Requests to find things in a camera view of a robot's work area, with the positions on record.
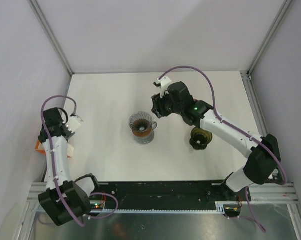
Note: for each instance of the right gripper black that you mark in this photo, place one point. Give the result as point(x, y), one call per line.
point(158, 106)

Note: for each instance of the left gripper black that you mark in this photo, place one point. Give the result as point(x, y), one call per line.
point(71, 133)

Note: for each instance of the clear glass dripper cone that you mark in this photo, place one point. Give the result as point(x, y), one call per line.
point(140, 122)

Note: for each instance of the clear glass carafe server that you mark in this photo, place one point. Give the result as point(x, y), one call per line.
point(145, 137)

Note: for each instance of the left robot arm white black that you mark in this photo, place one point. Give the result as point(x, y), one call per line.
point(76, 193)

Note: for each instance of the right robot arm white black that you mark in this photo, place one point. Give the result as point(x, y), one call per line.
point(262, 152)

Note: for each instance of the olive green dripper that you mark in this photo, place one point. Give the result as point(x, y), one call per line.
point(200, 138)

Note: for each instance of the orange white box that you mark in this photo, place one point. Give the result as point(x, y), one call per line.
point(40, 149)

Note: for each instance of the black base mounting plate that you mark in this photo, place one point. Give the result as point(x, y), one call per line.
point(172, 195)

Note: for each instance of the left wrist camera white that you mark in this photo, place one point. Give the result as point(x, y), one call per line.
point(74, 122)

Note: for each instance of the grey cable duct rail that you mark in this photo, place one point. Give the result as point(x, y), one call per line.
point(219, 209)

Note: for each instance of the left aluminium frame post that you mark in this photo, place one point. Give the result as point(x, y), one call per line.
point(40, 15)

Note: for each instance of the aluminium frame post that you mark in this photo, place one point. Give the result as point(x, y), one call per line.
point(40, 15)
point(275, 26)

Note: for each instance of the right aluminium frame post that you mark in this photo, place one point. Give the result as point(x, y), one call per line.
point(275, 26)

